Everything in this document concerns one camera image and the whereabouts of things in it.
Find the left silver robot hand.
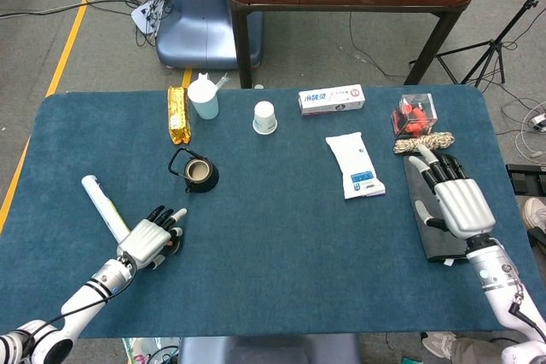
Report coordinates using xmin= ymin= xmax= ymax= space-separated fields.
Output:
xmin=116 ymin=205 xmax=189 ymax=271

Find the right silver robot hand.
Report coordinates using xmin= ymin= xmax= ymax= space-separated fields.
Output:
xmin=408 ymin=144 xmax=497 ymax=240

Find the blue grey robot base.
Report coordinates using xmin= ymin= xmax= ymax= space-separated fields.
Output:
xmin=155 ymin=0 xmax=264 ymax=70

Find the black cast iron teapot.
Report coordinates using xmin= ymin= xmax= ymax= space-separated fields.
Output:
xmin=167 ymin=147 xmax=220 ymax=194

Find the dark grey folded cloth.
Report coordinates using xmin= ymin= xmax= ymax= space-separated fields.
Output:
xmin=403 ymin=153 xmax=470 ymax=263

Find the black foot pedal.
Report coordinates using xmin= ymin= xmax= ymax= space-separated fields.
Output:
xmin=505 ymin=163 xmax=546 ymax=194

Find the grey sneaker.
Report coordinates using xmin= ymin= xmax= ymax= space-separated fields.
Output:
xmin=522 ymin=197 xmax=546 ymax=233
xmin=421 ymin=332 xmax=460 ymax=359

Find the clear box with red items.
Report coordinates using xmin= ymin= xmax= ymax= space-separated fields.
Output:
xmin=391 ymin=92 xmax=439 ymax=140

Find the colourful printed bag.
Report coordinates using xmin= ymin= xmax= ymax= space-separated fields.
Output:
xmin=122 ymin=337 xmax=180 ymax=364

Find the white plastic bag package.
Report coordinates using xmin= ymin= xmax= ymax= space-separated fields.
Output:
xmin=325 ymin=132 xmax=387 ymax=201

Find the gold foil tea package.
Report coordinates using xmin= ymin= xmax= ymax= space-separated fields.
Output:
xmin=166 ymin=85 xmax=192 ymax=146

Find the blue carpet table mat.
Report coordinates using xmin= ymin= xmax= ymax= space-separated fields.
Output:
xmin=0 ymin=86 xmax=537 ymax=339

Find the beige trouser leg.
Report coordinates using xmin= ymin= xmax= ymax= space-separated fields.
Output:
xmin=450 ymin=336 xmax=513 ymax=364

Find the light blue plastic cup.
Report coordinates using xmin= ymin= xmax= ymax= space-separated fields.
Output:
xmin=187 ymin=73 xmax=220 ymax=120

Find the black tripod stand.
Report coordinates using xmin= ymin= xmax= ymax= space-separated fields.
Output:
xmin=409 ymin=0 xmax=546 ymax=88

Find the dark blue robot torso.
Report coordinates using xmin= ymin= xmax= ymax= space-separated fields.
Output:
xmin=177 ymin=332 xmax=363 ymax=364

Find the white pink toothpaste box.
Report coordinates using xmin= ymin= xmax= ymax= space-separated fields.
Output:
xmin=297 ymin=84 xmax=366 ymax=117

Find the white paper cup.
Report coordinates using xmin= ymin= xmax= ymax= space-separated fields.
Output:
xmin=252 ymin=101 xmax=278 ymax=136

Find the white power strip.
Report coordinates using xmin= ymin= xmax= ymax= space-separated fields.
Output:
xmin=131 ymin=0 xmax=166 ymax=37

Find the black white rope bundle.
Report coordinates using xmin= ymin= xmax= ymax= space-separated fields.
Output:
xmin=392 ymin=131 xmax=456 ymax=155

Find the white cable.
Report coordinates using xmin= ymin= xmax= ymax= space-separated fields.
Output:
xmin=498 ymin=99 xmax=546 ymax=159

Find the thin black cable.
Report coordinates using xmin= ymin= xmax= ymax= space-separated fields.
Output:
xmin=348 ymin=9 xmax=410 ymax=80

